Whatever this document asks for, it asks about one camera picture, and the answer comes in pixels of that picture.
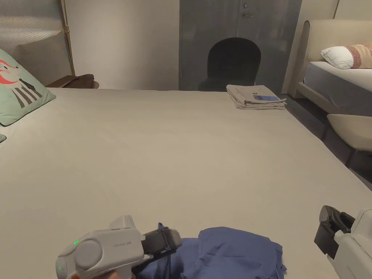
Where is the grey door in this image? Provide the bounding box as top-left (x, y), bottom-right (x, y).
top-left (178, 0), bottom-right (303, 93)

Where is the dark blue shirt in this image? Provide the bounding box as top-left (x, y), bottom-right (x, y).
top-left (132, 226), bottom-right (289, 279)

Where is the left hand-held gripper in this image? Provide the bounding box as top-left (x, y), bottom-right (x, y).
top-left (56, 215), bottom-right (182, 279)

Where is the beige upholstered bed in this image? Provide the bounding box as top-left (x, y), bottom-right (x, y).
top-left (296, 20), bottom-right (372, 117)

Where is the green cushion with fox print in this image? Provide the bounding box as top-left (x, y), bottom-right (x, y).
top-left (0, 48), bottom-right (57, 126)

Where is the white pillow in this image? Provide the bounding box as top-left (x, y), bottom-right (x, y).
top-left (320, 46), bottom-right (357, 70)

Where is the brown wooden side table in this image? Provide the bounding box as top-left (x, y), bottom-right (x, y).
top-left (45, 74), bottom-right (100, 89)

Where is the black chair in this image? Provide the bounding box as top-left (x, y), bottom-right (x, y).
top-left (198, 37), bottom-right (261, 92)

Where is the patterned beige pillow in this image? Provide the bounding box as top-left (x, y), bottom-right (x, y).
top-left (345, 43), bottom-right (372, 69)

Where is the folded beige cloth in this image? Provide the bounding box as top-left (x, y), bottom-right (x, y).
top-left (226, 84), bottom-right (288, 111)

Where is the person's left hand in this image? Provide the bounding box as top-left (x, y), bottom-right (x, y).
top-left (97, 270), bottom-right (133, 279)

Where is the blue phone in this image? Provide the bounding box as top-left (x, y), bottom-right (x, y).
top-left (252, 94), bottom-right (279, 102)

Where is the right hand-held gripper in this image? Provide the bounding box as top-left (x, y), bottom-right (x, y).
top-left (314, 205), bottom-right (372, 279)

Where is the beige upholstered bench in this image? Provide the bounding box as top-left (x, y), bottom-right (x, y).
top-left (322, 113), bottom-right (372, 173)

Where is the bed with beige sheet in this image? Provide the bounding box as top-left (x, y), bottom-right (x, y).
top-left (0, 87), bottom-right (372, 279)

